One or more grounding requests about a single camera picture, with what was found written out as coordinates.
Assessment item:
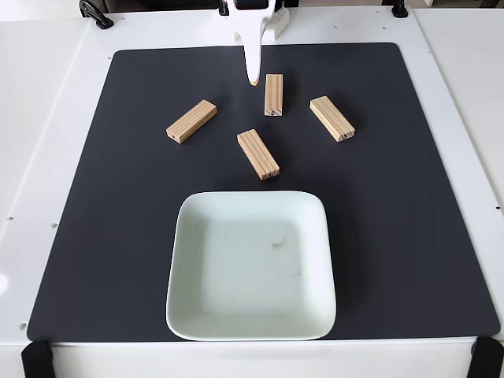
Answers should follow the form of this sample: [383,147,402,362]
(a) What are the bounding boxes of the black table mat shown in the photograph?
[26,42,501,343]

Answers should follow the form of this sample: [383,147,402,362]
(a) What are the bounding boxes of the wooden block marked two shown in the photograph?
[264,73,285,118]

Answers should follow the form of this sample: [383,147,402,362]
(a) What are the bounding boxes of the pale green square plate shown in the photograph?
[165,191,338,342]

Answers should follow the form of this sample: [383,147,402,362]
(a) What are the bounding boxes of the grooved wooden block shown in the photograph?
[236,128,281,182]
[165,99,218,146]
[309,95,356,143]

